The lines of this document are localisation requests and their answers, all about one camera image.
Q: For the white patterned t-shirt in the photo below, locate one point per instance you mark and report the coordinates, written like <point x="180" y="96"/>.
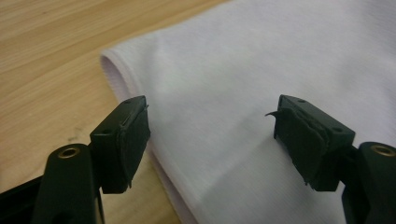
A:
<point x="233" y="77"/>

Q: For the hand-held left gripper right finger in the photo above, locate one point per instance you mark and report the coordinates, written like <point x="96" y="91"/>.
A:
<point x="311" y="143"/>

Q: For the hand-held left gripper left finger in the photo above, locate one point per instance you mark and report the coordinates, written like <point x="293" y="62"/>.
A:
<point x="121" y="149"/>

